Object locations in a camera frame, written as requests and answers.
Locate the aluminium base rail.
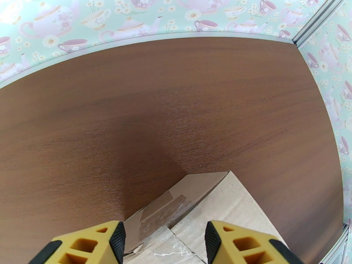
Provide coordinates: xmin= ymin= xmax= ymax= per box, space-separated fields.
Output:
xmin=322 ymin=223 xmax=352 ymax=264

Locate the thin grey wall base strip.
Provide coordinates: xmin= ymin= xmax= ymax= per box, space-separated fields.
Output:
xmin=0 ymin=33 xmax=296 ymax=89

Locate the brown cardboard express box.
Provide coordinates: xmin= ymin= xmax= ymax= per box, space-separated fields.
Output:
xmin=123 ymin=170 xmax=282 ymax=264

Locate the aluminium frame post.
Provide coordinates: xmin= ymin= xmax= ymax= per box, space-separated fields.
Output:
xmin=291 ymin=0 xmax=352 ymax=49

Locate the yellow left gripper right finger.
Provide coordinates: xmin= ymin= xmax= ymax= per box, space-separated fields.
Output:
xmin=205 ymin=220 xmax=306 ymax=264

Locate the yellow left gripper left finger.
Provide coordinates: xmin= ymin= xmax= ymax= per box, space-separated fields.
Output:
xmin=29 ymin=220 xmax=127 ymax=264

